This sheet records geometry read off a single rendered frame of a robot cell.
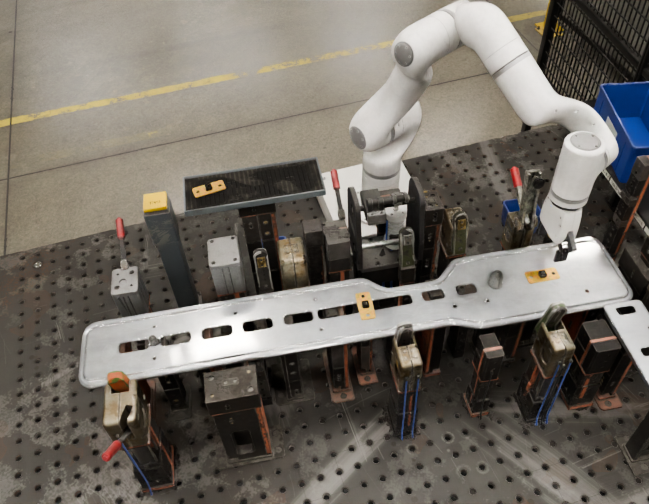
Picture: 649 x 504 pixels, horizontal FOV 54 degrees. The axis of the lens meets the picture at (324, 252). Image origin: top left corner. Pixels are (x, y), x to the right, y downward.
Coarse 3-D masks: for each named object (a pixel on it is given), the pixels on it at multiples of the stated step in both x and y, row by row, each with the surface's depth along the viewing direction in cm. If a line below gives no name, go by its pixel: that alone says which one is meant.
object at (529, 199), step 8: (528, 176) 159; (536, 176) 159; (528, 184) 161; (536, 184) 158; (528, 192) 162; (536, 192) 163; (528, 200) 165; (536, 200) 164; (520, 208) 167; (528, 208) 167; (520, 216) 168; (528, 224) 171
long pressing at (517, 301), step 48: (576, 240) 172; (336, 288) 165; (384, 288) 164; (432, 288) 164; (480, 288) 163; (528, 288) 163; (576, 288) 162; (624, 288) 161; (96, 336) 159; (144, 336) 158; (192, 336) 157; (240, 336) 157; (288, 336) 156; (336, 336) 156; (384, 336) 156; (96, 384) 150
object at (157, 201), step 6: (162, 192) 169; (144, 198) 168; (150, 198) 168; (156, 198) 168; (162, 198) 168; (144, 204) 166; (150, 204) 166; (156, 204) 166; (162, 204) 166; (144, 210) 166; (150, 210) 166; (156, 210) 166
